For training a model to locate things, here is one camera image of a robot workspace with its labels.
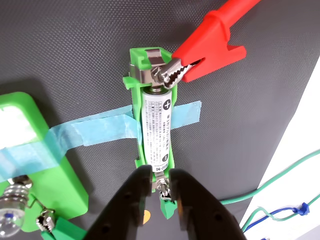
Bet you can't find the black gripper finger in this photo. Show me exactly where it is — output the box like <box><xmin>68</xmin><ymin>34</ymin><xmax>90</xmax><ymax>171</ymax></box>
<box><xmin>86</xmin><ymin>164</ymin><xmax>154</xmax><ymax>240</ymax></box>
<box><xmin>169</xmin><ymin>168</ymin><xmax>247</xmax><ymax>240</ymax></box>

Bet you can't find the red alligator clip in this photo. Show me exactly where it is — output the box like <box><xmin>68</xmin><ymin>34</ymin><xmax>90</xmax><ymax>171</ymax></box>
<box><xmin>159</xmin><ymin>0</ymin><xmax>261</xmax><ymax>90</ymax></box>

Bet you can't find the blue masking tape strip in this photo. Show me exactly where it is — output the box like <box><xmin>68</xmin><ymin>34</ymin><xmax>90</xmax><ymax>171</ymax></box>
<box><xmin>69</xmin><ymin>100</ymin><xmax>202</xmax><ymax>147</ymax></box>
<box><xmin>0</xmin><ymin>122</ymin><xmax>84</xmax><ymax>184</ymax></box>

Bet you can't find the green alligator clip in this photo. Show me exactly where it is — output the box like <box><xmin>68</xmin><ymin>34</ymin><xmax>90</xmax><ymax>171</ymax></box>
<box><xmin>156</xmin><ymin>173</ymin><xmax>179</xmax><ymax>221</ymax></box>
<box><xmin>34</xmin><ymin>208</ymin><xmax>89</xmax><ymax>240</ymax></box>

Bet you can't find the blue cable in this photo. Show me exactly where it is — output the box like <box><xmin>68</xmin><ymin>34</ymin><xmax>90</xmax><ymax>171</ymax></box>
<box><xmin>239</xmin><ymin>201</ymin><xmax>320</xmax><ymax>232</ymax></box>

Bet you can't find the black textured work mat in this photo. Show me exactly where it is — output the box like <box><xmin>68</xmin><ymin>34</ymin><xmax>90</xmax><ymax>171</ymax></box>
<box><xmin>0</xmin><ymin>0</ymin><xmax>320</xmax><ymax>240</ymax></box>

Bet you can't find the light green bulb holder block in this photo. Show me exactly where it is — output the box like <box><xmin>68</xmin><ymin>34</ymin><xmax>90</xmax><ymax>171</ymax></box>
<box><xmin>0</xmin><ymin>91</ymin><xmax>90</xmax><ymax>232</ymax></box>

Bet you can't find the white AA battery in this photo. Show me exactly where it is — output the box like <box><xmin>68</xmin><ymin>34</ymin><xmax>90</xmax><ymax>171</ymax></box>
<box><xmin>141</xmin><ymin>86</ymin><xmax>174</xmax><ymax>174</ymax></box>

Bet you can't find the small glass light bulb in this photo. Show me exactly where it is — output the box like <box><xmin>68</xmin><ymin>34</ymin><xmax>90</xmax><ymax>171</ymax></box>
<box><xmin>0</xmin><ymin>183</ymin><xmax>29</xmax><ymax>237</ymax></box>

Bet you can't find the light green battery holder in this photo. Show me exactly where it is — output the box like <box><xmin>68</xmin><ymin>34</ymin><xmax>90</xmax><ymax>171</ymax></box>
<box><xmin>122</xmin><ymin>46</ymin><xmax>180</xmax><ymax>194</ymax></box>

